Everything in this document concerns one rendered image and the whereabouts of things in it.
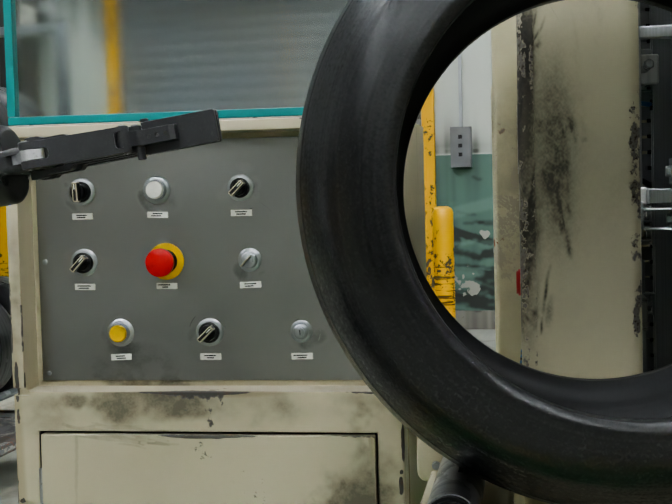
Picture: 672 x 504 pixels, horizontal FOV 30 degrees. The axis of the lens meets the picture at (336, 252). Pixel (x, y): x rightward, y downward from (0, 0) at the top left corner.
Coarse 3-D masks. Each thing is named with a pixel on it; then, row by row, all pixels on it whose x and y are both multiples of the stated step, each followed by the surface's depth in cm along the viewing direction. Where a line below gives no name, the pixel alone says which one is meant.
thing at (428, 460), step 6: (420, 444) 136; (426, 444) 136; (420, 450) 136; (426, 450) 136; (432, 450) 135; (420, 456) 136; (426, 456) 136; (432, 456) 136; (438, 456) 135; (420, 462) 136; (426, 462) 136; (432, 462) 136; (438, 462) 135; (420, 468) 136; (426, 468) 136; (432, 468) 136; (438, 468) 135; (420, 474) 136; (426, 474) 136; (426, 480) 136
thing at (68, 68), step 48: (48, 0) 174; (96, 0) 173; (144, 0) 172; (192, 0) 171; (240, 0) 170; (288, 0) 169; (336, 0) 168; (48, 48) 174; (96, 48) 173; (144, 48) 172; (192, 48) 171; (240, 48) 170; (288, 48) 169; (48, 96) 175; (96, 96) 174; (144, 96) 173; (192, 96) 172; (240, 96) 171; (288, 96) 170
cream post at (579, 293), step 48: (576, 0) 133; (624, 0) 132; (528, 48) 134; (576, 48) 133; (624, 48) 132; (528, 96) 134; (576, 96) 133; (624, 96) 133; (528, 144) 134; (576, 144) 134; (624, 144) 133; (528, 192) 135; (576, 192) 134; (624, 192) 133; (528, 240) 135; (576, 240) 134; (624, 240) 134; (528, 288) 135; (576, 288) 135; (624, 288) 134; (528, 336) 136; (576, 336) 135; (624, 336) 134
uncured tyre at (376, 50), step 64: (384, 0) 100; (448, 0) 99; (512, 0) 125; (640, 0) 126; (320, 64) 104; (384, 64) 99; (448, 64) 126; (320, 128) 102; (384, 128) 99; (320, 192) 102; (384, 192) 99; (320, 256) 103; (384, 256) 99; (384, 320) 100; (448, 320) 126; (384, 384) 103; (448, 384) 99; (512, 384) 100; (576, 384) 125; (640, 384) 125; (448, 448) 103; (512, 448) 99; (576, 448) 99; (640, 448) 98
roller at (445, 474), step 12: (444, 468) 112; (456, 468) 111; (444, 480) 107; (456, 480) 106; (468, 480) 107; (480, 480) 111; (432, 492) 106; (444, 492) 102; (456, 492) 102; (468, 492) 104; (480, 492) 108
